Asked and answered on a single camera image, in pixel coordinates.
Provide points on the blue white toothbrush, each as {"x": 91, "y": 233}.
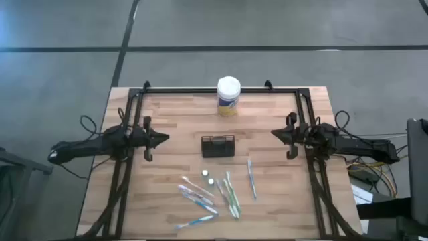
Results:
{"x": 200, "y": 203}
{"x": 195, "y": 221}
{"x": 252, "y": 180}

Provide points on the green white toothbrush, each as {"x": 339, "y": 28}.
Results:
{"x": 231, "y": 201}
{"x": 233, "y": 190}

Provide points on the white-lidded wipes canister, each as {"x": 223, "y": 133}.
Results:
{"x": 228, "y": 95}

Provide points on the black aluminium table frame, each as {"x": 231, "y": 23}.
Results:
{"x": 184, "y": 90}

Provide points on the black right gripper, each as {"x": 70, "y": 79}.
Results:
{"x": 302, "y": 135}

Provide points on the white paper sheet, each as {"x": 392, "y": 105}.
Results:
{"x": 361, "y": 195}

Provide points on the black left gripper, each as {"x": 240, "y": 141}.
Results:
{"x": 138, "y": 138}

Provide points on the grey metal stand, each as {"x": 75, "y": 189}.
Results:
{"x": 20, "y": 164}

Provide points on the teal mouthwash bottle white cap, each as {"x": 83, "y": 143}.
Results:
{"x": 205, "y": 173}
{"x": 211, "y": 181}

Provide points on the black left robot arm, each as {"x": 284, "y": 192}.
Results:
{"x": 83, "y": 145}

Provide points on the white orange toothbrush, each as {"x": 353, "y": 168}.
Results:
{"x": 197, "y": 186}

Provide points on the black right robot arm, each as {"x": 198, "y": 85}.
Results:
{"x": 361, "y": 147}

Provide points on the grey blue toothbrush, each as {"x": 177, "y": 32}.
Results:
{"x": 195, "y": 195}

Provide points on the dark grey monitor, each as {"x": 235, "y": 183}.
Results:
{"x": 418, "y": 167}

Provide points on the black power brick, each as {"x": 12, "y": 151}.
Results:
{"x": 364, "y": 175}

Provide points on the black equipment stand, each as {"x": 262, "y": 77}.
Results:
{"x": 384, "y": 209}

